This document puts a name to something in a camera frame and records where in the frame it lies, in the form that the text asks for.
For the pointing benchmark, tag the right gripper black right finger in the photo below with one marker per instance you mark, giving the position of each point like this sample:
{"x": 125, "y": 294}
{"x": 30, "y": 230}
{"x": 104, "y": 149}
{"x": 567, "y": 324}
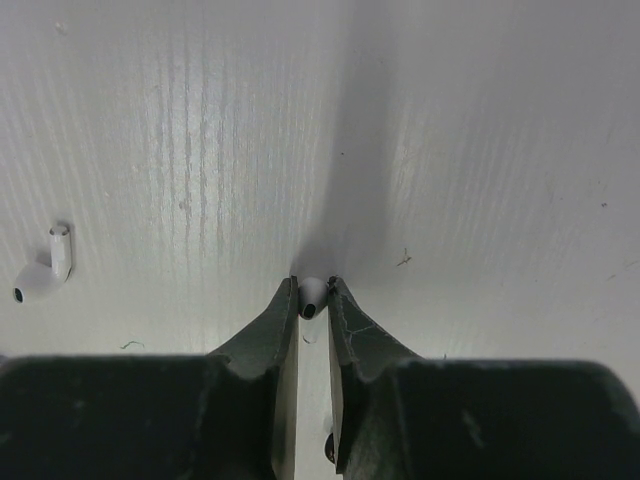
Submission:
{"x": 398, "y": 415}

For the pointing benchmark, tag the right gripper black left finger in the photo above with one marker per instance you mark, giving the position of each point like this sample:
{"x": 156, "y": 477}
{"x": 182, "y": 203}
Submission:
{"x": 227, "y": 414}

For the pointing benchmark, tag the white earbud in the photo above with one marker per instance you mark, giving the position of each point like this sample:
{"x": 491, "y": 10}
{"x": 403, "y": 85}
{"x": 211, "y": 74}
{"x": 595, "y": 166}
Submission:
{"x": 312, "y": 295}
{"x": 37, "y": 280}

